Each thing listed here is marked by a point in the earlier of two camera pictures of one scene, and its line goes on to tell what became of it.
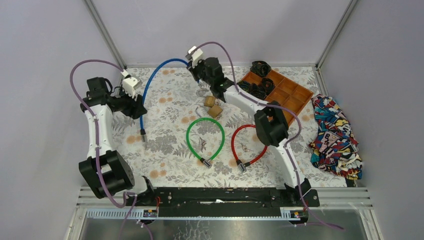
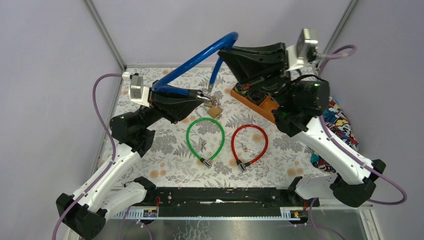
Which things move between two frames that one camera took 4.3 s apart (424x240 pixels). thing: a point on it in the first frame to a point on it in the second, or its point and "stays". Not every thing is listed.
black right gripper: [193, 70] to [249, 63]
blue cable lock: [142, 131] to [199, 94]
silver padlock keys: [245, 148] stays
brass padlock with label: [209, 100] stays
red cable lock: [241, 166] stays
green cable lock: [208, 164] stays
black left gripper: [136, 108] to [156, 100]
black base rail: [225, 202] stays
